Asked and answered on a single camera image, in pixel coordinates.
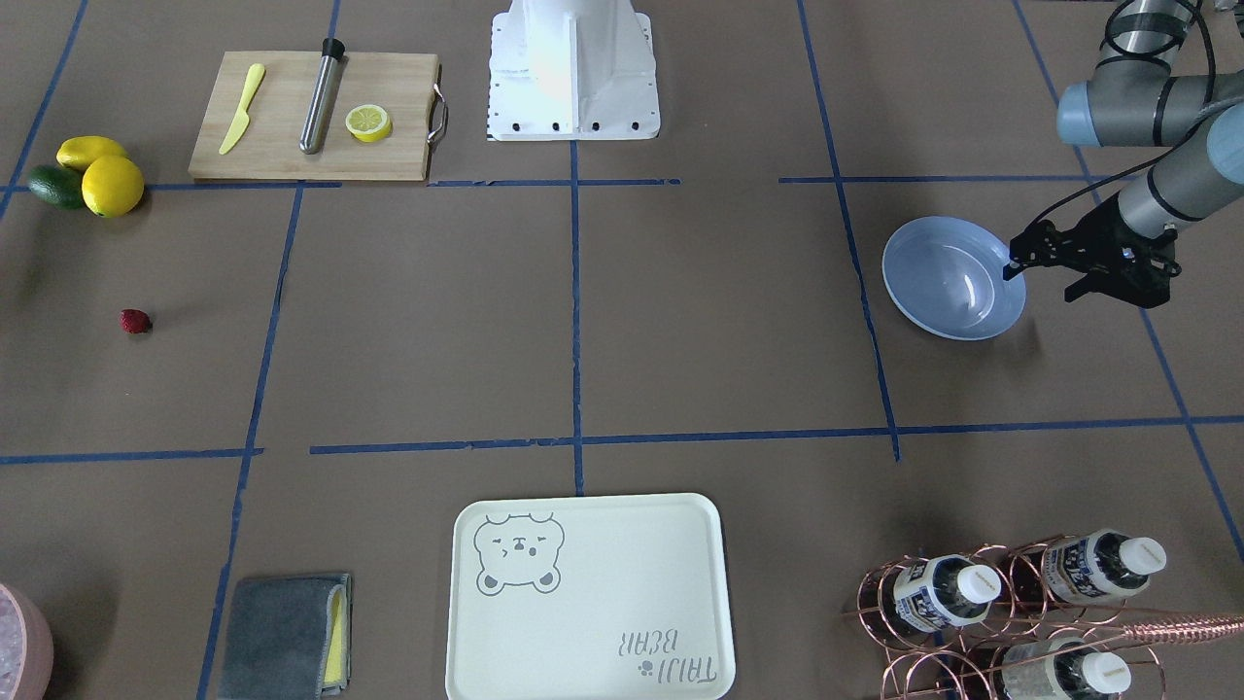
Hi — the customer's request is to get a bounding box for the copper wire bottle rack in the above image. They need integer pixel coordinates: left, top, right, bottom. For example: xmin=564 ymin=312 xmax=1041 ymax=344
xmin=840 ymin=555 xmax=1242 ymax=699

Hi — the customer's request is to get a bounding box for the yellow lemon round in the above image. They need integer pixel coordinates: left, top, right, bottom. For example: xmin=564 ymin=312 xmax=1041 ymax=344
xmin=82 ymin=155 xmax=146 ymax=218

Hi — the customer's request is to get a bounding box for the blue plate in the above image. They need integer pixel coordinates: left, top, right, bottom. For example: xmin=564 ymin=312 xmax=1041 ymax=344
xmin=882 ymin=216 xmax=1028 ymax=341

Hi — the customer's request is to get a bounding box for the lemon half slice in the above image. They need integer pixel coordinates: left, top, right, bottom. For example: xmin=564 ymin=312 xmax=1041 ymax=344
xmin=345 ymin=104 xmax=393 ymax=143

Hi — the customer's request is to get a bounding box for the yellow lemon oblong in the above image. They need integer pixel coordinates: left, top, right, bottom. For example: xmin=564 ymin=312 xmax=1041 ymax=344
xmin=56 ymin=134 xmax=128 ymax=173

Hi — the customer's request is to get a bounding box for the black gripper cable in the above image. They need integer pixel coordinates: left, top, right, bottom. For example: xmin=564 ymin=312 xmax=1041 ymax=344
xmin=1011 ymin=0 xmax=1222 ymax=254

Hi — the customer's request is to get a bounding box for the grey folded cloth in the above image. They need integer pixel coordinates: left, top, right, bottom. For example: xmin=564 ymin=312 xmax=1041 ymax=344
xmin=216 ymin=572 xmax=355 ymax=699

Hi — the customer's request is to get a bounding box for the wooden cutting board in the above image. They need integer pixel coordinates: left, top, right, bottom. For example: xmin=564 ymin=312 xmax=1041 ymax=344
xmin=188 ymin=51 xmax=449 ymax=183

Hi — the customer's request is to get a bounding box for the red strawberry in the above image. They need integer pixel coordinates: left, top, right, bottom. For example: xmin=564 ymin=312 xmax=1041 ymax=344
xmin=119 ymin=307 xmax=153 ymax=334

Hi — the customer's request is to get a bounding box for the cream bear tray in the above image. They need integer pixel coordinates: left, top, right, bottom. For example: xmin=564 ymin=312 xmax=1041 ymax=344
xmin=445 ymin=494 xmax=736 ymax=699

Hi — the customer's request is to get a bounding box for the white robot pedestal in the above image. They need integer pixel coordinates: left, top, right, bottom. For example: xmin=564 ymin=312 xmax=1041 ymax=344
xmin=486 ymin=1 xmax=662 ymax=142

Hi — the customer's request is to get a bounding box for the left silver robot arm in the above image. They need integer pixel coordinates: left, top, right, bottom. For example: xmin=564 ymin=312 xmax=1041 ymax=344
xmin=1001 ymin=1 xmax=1243 ymax=310

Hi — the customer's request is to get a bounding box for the pink bowl of ice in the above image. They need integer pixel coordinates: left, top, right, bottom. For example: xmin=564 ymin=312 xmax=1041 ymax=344
xmin=1 ymin=583 xmax=53 ymax=699

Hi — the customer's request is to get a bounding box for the yellow plastic knife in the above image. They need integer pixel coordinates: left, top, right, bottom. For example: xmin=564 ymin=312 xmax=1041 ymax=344
xmin=218 ymin=63 xmax=266 ymax=155

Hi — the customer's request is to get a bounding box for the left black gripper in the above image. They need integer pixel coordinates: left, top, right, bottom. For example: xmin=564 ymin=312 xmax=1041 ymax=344
xmin=1003 ymin=194 xmax=1182 ymax=310

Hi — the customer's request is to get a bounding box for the dark drink bottle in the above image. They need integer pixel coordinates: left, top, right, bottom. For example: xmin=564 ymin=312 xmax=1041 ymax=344
xmin=1039 ymin=528 xmax=1168 ymax=606
xmin=887 ymin=555 xmax=1004 ymax=637
xmin=995 ymin=637 xmax=1133 ymax=699

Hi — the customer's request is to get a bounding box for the steel rod black tip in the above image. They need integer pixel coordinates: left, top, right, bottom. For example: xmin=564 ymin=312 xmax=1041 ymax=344
xmin=299 ymin=37 xmax=345 ymax=155

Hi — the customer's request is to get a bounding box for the green avocado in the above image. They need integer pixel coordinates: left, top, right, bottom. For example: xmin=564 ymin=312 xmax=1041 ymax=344
xmin=26 ymin=165 xmax=86 ymax=211

